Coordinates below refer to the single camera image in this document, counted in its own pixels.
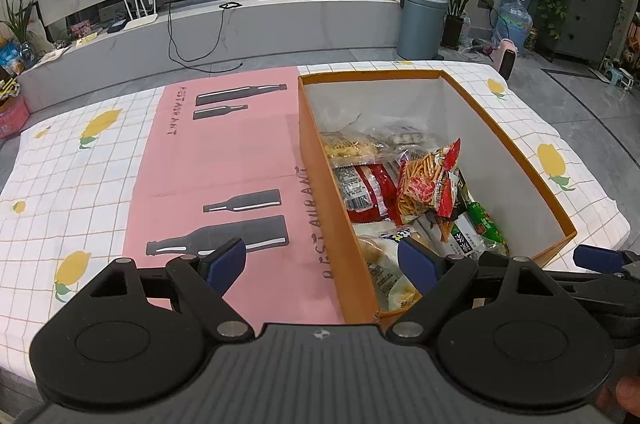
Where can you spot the orange cardboard box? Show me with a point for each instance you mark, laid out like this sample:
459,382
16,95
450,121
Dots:
340,244

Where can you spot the red snack packet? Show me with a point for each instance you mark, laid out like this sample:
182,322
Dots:
370,189

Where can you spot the person's right hand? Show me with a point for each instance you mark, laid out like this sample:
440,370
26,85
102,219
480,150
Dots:
629,396

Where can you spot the grey trash bin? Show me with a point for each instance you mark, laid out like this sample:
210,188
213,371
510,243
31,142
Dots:
422,29

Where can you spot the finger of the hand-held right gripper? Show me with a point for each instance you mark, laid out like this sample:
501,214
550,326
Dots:
597,256

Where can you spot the dark snack packet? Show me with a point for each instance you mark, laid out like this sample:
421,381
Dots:
464,196

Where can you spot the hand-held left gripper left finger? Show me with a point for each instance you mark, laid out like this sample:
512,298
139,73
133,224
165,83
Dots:
225,261

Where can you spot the blue snack bag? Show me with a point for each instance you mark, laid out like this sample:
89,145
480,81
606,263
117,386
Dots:
12,59

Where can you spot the blue water bottle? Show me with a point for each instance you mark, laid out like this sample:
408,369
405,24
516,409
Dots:
515,24

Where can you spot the grey drawer cabinet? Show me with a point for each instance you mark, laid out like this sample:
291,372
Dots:
585,19

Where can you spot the lemon print tablecloth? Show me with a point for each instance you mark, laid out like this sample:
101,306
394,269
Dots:
75,164

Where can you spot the small plastic stools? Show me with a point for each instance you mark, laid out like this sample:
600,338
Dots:
617,74

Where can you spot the pink printed mat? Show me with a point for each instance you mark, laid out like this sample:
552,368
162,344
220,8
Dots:
225,164

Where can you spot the yellow clear snack packet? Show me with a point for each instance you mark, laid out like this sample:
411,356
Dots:
350,149

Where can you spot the white snack packet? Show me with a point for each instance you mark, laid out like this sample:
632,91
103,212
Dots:
465,244

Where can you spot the green snack packet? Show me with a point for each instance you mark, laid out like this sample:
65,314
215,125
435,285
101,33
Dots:
482,224

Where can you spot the white router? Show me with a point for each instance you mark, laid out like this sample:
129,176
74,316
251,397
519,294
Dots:
140,24

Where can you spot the yellow white bread packet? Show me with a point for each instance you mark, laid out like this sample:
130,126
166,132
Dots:
385,274

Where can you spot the yellow black packet pile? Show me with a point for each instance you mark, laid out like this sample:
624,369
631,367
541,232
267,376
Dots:
7,88

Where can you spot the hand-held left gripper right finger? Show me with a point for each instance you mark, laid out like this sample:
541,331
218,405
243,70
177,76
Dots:
417,264

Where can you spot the paper stack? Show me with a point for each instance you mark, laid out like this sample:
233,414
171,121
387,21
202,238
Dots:
54,53

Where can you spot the grey television cabinet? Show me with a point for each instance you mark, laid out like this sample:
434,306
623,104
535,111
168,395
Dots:
300,24

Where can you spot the orange stick snack packet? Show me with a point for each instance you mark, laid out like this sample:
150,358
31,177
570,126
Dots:
425,184

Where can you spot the pink storage box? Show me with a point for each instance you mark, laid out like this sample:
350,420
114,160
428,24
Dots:
12,119

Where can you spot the pink small box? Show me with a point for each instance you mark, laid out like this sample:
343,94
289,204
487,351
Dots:
81,29

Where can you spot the clear brown snack packet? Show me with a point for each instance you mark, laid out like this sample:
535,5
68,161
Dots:
410,138

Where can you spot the grassy potted plant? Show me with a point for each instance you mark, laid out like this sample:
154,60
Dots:
17,19

